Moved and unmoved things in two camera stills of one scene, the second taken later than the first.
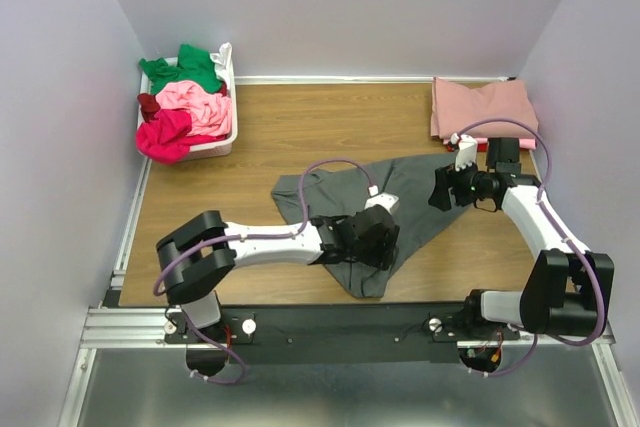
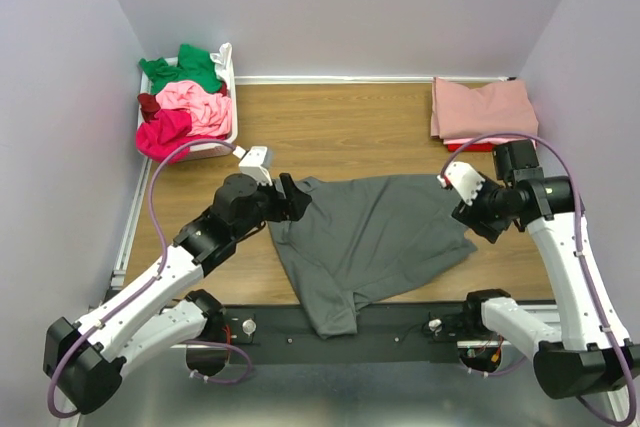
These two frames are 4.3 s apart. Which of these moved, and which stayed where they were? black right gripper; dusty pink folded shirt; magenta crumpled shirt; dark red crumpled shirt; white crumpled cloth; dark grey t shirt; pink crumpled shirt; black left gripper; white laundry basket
Moved: black left gripper; dark grey t shirt; black right gripper
Stayed: white crumpled cloth; dark red crumpled shirt; pink crumpled shirt; white laundry basket; dusty pink folded shirt; magenta crumpled shirt
